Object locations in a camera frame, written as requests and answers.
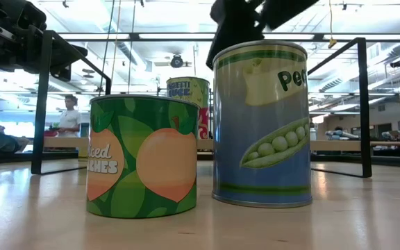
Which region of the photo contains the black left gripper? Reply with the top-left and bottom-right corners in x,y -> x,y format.
0,6 -> 89,83

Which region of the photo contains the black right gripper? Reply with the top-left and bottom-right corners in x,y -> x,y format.
206,0 -> 267,70

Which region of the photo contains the yellow-green spaghetti sauce can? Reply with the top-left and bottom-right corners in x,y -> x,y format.
166,76 -> 210,140

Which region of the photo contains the blue peas can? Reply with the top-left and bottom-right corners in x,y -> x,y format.
212,40 -> 314,209

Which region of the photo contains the green sliced peaches can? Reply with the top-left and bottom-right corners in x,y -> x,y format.
85,94 -> 200,219

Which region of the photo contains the person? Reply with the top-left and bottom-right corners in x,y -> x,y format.
0,124 -> 30,153
58,94 -> 82,138

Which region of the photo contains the grey-white background machine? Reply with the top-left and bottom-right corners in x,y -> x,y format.
324,128 -> 360,140

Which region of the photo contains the black round overhead camera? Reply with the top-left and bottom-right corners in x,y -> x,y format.
169,53 -> 186,69

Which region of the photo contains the black hanging cable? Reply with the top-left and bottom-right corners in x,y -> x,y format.
98,0 -> 117,97

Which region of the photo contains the thin dark hanging cable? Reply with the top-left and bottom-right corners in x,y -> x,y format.
127,0 -> 137,94

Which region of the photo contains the black metal rig frame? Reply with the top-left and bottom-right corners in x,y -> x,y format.
0,31 -> 400,168

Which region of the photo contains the yellow hanging cable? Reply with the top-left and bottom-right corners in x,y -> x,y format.
327,0 -> 339,49

